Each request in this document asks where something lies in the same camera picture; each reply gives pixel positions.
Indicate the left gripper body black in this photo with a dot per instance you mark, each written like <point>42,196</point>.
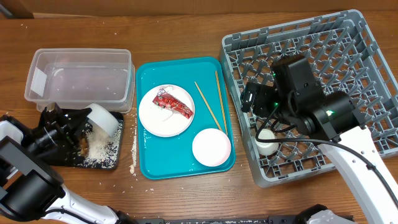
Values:
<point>51,136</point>

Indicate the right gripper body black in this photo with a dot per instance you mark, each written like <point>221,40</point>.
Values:
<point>265,98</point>

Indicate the brown food scrap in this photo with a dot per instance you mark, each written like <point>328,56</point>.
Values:
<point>83,147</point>

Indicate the grey bowl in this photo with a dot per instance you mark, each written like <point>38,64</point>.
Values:
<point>102,118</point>

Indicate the pile of rice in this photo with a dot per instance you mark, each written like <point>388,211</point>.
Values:
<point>103,150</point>

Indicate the white cup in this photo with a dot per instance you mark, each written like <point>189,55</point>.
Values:
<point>266,149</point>

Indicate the small pink bowl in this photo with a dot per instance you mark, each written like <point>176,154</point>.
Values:
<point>211,147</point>

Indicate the red foil snack wrapper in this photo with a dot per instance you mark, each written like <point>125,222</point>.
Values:
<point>167,101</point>

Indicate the white plastic wrap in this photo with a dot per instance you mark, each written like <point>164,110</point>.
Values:
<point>161,113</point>

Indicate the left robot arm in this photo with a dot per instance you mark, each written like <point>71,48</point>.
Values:
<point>30,188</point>

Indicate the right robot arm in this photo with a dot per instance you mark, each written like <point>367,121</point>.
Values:
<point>295,109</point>

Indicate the black waste tray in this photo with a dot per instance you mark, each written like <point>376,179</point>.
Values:
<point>65,156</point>

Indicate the grey dishwasher rack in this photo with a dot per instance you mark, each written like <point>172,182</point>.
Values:
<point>343,55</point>

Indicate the clear plastic bin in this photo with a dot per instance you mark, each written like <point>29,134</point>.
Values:
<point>77,77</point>

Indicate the teal plastic tray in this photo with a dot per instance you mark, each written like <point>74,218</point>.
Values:
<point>172,157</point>

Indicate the wooden chopstick left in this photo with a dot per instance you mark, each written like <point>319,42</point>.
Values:
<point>208,106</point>

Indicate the large white plate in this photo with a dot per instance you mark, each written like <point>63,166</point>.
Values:
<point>176,124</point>

